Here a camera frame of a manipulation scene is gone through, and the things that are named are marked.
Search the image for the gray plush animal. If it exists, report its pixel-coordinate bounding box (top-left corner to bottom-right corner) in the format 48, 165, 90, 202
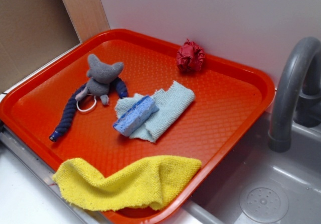
75, 54, 124, 105

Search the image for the light blue cloth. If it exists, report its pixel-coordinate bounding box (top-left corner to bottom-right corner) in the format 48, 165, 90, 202
115, 81, 195, 143

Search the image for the blue sponge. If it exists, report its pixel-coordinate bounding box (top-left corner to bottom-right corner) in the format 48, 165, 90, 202
113, 95, 159, 137

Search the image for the orange plastic tray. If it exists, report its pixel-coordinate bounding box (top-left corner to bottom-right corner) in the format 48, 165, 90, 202
1, 29, 274, 223

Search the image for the crumpled red cloth ball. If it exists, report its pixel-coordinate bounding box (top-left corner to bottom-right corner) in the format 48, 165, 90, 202
176, 39, 205, 72

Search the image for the yellow microfiber cloth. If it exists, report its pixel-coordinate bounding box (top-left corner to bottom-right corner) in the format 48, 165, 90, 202
53, 155, 202, 211

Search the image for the gray plastic sink basin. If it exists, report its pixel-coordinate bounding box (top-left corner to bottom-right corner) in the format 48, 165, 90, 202
183, 114, 320, 223

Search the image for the wooden board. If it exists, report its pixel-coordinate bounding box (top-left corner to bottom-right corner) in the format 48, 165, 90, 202
62, 0, 110, 42

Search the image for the gray toy faucet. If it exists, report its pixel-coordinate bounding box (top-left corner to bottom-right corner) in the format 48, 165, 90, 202
268, 37, 320, 152

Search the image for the white string loop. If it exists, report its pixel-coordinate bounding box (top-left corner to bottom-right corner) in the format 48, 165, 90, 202
76, 95, 98, 114

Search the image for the dark blue rope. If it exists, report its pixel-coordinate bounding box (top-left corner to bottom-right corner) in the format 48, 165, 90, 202
49, 76, 129, 143

